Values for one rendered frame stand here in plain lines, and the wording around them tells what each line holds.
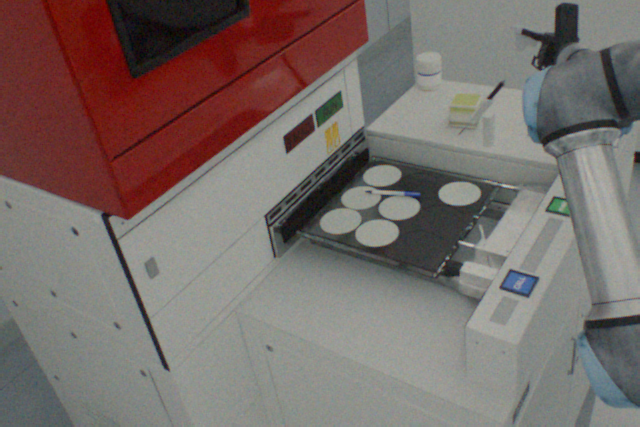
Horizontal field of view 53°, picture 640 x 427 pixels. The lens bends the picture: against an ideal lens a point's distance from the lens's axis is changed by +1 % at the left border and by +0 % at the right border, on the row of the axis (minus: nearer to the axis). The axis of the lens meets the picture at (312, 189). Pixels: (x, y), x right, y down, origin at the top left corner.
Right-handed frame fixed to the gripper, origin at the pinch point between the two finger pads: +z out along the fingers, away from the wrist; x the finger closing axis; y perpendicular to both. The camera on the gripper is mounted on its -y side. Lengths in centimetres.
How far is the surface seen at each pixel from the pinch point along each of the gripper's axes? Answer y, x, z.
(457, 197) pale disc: 38.2, -17.3, -21.8
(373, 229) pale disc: 45, -38, -29
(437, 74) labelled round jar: 21.6, -14.8, 23.3
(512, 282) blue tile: 35, -19, -60
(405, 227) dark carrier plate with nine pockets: 43, -31, -30
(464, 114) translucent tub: 24.0, -13.5, -2.0
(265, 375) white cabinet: 83, -59, -39
